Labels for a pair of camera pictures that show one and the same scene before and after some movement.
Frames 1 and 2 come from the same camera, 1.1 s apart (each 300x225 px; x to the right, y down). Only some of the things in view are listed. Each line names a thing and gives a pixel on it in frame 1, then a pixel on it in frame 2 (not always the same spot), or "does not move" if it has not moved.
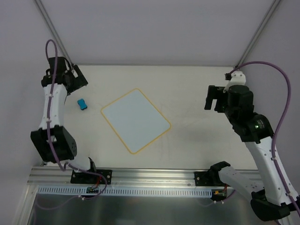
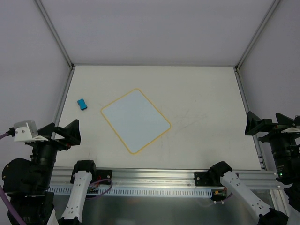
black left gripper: (78, 78) → (57, 138)
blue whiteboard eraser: (82, 104) does not move
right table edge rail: (251, 119) does not move
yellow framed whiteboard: (136, 120) does not move
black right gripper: (216, 97) → (270, 127)
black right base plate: (208, 178) does not move
